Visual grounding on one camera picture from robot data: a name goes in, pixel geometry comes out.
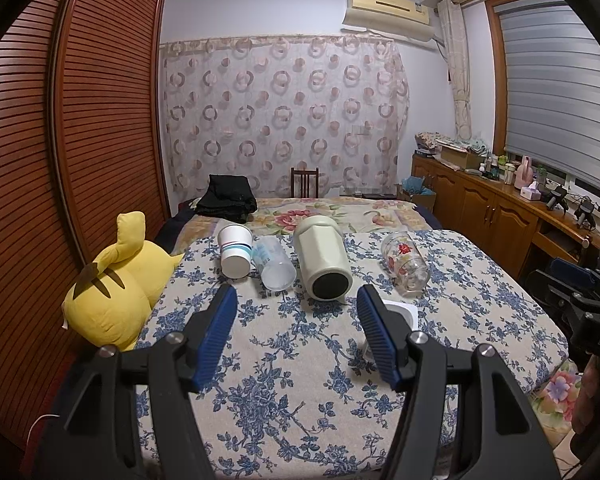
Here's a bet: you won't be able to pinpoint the box with blue bags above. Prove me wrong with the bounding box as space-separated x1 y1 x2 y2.
397 176 437 212

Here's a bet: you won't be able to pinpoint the black folded clothes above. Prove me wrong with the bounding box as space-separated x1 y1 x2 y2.
195 175 258 223

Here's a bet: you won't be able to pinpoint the dark wooden chair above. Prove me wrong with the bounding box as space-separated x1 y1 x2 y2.
290 167 320 199

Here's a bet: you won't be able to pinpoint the wooden sideboard cabinet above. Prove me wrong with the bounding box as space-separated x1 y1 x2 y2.
411 154 600 281

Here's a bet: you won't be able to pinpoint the white square container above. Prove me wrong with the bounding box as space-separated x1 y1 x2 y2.
380 300 419 333

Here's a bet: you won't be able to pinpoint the wall air conditioner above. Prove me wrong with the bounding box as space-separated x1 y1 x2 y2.
342 0 444 42

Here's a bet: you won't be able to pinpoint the floral printed glass cup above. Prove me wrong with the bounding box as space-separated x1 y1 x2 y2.
380 231 430 297

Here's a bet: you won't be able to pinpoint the translucent plastic cup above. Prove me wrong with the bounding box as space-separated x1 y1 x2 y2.
251 236 298 291

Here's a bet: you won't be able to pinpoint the cream cup with black base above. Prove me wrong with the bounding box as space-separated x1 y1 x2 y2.
293 216 354 301

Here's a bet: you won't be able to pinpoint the white cable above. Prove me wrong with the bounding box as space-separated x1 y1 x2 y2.
27 414 60 448

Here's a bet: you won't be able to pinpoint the circle patterned curtain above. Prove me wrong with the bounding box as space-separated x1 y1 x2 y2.
159 35 411 200

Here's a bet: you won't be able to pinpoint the yellow plush toy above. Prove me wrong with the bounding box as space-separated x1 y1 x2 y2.
62 211 185 352

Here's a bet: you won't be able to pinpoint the floral pillow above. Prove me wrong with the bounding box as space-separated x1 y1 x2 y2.
530 359 587 431

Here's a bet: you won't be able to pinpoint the pink floral bed cover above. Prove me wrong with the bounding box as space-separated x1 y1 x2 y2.
170 197 441 251

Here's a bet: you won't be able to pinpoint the grey window blind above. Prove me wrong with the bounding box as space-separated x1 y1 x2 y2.
495 0 600 183

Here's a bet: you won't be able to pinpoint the blue floral blanket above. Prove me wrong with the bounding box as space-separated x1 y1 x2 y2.
130 230 571 480

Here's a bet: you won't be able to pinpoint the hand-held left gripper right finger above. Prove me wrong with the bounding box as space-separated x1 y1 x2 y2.
356 284 563 480

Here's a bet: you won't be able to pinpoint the white striped paper cup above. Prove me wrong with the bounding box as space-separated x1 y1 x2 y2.
217 223 254 279

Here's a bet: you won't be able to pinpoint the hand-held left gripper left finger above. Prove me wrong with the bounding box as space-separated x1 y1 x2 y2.
40 284 239 480

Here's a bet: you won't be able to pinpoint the cardboard box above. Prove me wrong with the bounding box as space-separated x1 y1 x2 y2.
440 145 486 171

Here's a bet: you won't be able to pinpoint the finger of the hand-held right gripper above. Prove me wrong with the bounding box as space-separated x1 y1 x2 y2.
526 258 600 313

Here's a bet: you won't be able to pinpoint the pink bottle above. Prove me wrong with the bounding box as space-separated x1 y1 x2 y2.
515 156 534 190

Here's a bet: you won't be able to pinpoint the brown slatted wardrobe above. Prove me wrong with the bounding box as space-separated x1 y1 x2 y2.
0 0 172 453

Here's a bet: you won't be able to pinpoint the cream patterned side curtain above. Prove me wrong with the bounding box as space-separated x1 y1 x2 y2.
437 0 476 142

